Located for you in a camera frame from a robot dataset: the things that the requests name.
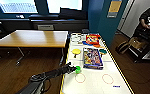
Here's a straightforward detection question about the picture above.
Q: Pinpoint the blue snack box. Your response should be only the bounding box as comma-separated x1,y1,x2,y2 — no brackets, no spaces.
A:
82,47,104,70

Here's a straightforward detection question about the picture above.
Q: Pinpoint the white air hockey table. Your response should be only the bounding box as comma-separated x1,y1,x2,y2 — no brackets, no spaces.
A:
59,32,135,94

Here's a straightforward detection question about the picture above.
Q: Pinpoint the clear glass bowl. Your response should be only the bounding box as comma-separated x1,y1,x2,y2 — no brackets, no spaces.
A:
70,33,85,43

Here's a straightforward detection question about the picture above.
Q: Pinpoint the red flat item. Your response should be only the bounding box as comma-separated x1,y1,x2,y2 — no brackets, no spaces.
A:
83,34,103,48

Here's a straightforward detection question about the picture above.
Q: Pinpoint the teal paddle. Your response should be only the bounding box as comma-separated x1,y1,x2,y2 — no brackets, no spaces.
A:
98,48,108,56

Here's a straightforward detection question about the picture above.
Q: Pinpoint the black sofa cushion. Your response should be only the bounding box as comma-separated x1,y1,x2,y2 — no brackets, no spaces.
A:
58,7,89,20

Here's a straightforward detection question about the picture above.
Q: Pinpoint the brown backpack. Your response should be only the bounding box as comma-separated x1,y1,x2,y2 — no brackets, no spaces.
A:
115,40,131,55

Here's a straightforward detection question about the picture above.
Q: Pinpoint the dark sofa row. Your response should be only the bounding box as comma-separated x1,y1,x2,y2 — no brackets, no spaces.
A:
0,17,90,33

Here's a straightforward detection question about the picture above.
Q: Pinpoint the bright window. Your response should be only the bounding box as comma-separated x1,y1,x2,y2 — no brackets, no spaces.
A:
0,0,39,14
46,0,84,14

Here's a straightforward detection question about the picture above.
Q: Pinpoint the brown cardboard box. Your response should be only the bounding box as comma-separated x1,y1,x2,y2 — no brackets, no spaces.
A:
129,37,149,51

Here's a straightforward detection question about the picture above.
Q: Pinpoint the black wheeled cart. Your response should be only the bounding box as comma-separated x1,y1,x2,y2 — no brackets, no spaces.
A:
129,29,150,64

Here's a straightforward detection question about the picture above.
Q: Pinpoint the white framed door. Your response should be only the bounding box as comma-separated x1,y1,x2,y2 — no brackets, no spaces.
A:
117,0,136,31

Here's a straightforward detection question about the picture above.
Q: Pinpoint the yellow wall sign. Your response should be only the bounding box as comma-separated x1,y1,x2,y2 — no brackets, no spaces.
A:
107,0,123,18

